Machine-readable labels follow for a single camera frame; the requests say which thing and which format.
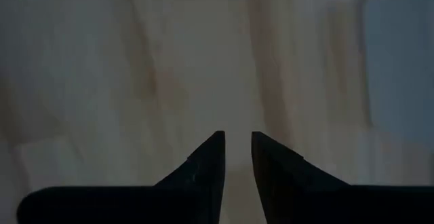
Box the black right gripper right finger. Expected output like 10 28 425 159
251 131 434 224

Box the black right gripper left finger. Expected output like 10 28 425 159
16 130 226 224

